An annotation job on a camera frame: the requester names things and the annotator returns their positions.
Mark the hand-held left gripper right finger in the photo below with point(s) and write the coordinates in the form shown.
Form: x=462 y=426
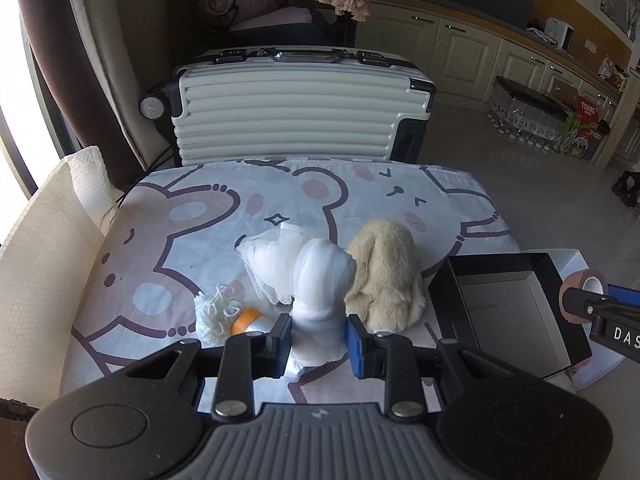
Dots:
x=355 y=349

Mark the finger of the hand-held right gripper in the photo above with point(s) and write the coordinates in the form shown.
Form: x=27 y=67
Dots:
x=597 y=307

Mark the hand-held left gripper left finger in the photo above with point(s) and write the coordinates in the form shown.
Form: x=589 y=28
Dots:
x=283 y=347

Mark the pink tape roll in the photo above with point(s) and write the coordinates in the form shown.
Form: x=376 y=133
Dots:
x=575 y=287

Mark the white mesh cloth bundle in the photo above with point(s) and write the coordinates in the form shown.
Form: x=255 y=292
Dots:
x=312 y=280

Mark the black cardboard box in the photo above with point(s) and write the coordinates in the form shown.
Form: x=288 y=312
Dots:
x=505 y=310

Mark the white yarn pompom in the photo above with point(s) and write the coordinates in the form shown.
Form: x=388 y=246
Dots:
x=214 y=319

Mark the beige plush toy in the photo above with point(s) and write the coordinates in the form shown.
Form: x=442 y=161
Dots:
x=385 y=280

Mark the printed cartoon blanket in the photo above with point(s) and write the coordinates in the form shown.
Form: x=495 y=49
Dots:
x=200 y=240

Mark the red and green carton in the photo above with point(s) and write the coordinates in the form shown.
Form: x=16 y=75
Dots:
x=580 y=127

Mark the pack of water bottles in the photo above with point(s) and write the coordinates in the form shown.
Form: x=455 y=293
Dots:
x=530 y=112

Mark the white ribbed suitcase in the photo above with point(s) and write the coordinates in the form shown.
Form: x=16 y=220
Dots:
x=290 y=110

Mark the white paper towel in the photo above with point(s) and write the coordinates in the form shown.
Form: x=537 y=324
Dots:
x=91 y=180

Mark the white toaster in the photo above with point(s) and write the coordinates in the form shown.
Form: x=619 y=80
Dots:
x=560 y=32

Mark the cream kitchen cabinets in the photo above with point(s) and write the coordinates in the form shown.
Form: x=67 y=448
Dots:
x=465 y=50

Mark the cream padded panel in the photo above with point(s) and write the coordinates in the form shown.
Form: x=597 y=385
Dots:
x=115 y=60

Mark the brown curtain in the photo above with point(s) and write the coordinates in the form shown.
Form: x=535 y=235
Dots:
x=60 y=60

